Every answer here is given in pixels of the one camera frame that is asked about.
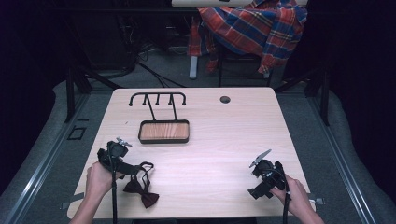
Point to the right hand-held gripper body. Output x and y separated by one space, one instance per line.
269 174

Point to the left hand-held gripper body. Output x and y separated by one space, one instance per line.
116 151

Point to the dark red bow tie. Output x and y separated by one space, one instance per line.
141 193

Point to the person's right hand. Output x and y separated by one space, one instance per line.
295 194

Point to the person's left hand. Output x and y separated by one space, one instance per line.
98 180

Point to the black hook rack wooden tray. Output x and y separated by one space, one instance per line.
164 132

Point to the black metal stand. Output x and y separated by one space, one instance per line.
71 93
324 96

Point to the white table leg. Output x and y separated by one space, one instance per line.
193 67

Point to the black chair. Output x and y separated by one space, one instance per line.
243 59

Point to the red blue plaid shirt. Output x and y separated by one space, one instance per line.
255 28

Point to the grey table bracket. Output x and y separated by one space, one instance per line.
70 202
317 201

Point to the aluminium floor rail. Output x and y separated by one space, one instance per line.
342 168
46 158

